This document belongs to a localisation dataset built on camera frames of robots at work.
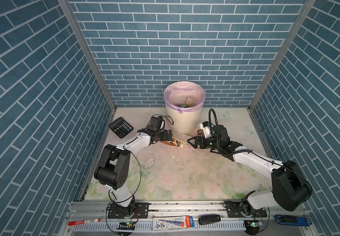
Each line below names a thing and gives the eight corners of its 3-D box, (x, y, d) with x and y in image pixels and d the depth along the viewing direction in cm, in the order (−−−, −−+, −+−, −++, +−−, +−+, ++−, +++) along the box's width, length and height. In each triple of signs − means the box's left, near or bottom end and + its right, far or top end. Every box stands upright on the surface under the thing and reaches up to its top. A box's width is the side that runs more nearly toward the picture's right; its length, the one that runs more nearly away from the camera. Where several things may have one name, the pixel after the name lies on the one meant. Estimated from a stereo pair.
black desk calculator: (109, 128, 110) (108, 125, 107) (122, 119, 116) (121, 116, 113) (121, 138, 104) (119, 136, 101) (133, 129, 110) (132, 126, 107)
